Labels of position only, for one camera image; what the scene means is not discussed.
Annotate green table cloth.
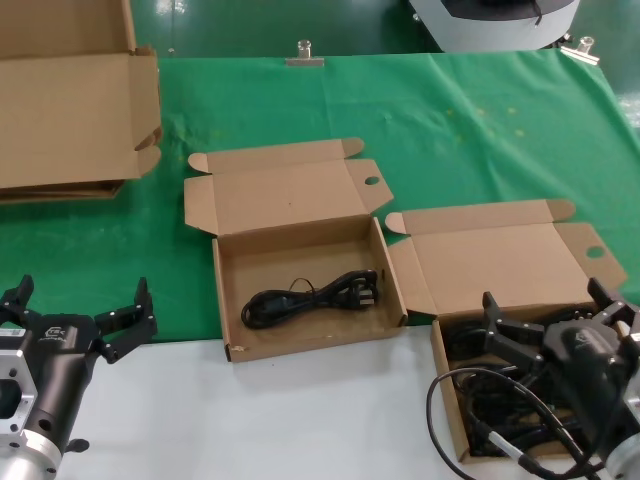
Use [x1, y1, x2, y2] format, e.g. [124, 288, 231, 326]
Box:
[0, 49, 640, 346]

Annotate large open cardboard box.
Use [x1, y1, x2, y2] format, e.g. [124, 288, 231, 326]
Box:
[0, 0, 164, 190]

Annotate black power cord pile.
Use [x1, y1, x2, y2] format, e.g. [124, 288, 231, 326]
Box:
[442, 307, 601, 459]

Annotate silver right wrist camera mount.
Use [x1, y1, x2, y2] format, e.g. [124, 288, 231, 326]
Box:
[619, 319, 640, 421]

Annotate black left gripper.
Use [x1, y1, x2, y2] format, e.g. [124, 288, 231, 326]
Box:
[0, 273, 159, 454]

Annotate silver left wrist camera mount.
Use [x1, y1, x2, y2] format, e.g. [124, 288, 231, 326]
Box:
[0, 327, 40, 436]

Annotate silver binder clip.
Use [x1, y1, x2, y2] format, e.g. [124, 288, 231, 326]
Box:
[559, 36, 600, 65]
[285, 39, 326, 69]

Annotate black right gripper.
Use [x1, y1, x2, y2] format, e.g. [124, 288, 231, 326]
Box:
[480, 276, 640, 454]

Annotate open brown cardboard box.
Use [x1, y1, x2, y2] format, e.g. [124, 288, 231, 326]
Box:
[384, 198, 630, 464]
[183, 137, 409, 364]

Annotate white wheeled robot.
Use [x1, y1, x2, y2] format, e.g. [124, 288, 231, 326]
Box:
[407, 0, 581, 53]

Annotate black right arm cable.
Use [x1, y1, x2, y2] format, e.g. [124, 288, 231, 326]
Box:
[425, 367, 616, 480]

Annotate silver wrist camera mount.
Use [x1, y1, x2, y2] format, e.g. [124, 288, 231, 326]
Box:
[619, 319, 640, 421]
[0, 327, 40, 436]

